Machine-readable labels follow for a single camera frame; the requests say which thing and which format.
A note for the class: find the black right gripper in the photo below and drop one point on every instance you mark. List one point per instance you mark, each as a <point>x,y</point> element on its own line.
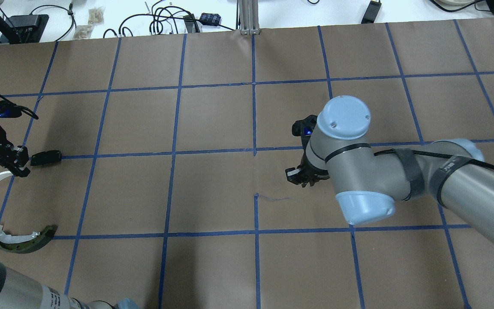
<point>304,174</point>

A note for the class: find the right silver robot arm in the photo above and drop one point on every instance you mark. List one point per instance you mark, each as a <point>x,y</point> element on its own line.
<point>368,184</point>

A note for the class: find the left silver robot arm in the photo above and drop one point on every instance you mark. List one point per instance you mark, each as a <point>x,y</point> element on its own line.
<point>18,291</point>

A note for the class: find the black rectangular plastic part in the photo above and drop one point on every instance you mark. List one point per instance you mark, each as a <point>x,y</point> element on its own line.
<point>47,157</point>

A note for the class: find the curved brake shoe part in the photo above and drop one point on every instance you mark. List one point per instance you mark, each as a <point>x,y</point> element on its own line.
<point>27,244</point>

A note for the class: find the black device on stand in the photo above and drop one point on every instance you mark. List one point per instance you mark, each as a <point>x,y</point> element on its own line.
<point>21,29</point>

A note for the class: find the bag of small parts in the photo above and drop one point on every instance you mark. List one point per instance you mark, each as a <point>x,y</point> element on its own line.
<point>96,15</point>
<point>83,32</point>

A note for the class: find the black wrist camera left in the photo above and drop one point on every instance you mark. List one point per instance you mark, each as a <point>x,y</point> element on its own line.
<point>12,110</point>

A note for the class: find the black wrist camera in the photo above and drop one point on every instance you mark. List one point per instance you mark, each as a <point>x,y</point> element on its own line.
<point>12,110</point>
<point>304,127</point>

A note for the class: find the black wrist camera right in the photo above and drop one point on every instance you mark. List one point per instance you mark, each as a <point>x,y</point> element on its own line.
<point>304,127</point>

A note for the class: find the aluminium frame post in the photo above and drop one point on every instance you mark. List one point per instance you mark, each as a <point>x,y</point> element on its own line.
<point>248,17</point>

